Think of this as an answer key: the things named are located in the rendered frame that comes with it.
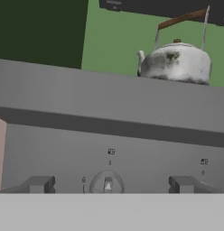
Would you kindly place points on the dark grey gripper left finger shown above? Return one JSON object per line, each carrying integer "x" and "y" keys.
{"x": 41, "y": 184}

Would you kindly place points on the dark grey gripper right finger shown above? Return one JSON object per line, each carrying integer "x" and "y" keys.
{"x": 181, "y": 184}

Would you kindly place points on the grey stove knob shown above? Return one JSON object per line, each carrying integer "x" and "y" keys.
{"x": 107, "y": 182}

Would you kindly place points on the grey stove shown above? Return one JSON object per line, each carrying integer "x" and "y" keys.
{"x": 116, "y": 120}

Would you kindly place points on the dark green cupboard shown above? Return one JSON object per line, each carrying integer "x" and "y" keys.
{"x": 41, "y": 31}

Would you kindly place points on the black range hood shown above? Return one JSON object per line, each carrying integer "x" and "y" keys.
{"x": 165, "y": 9}

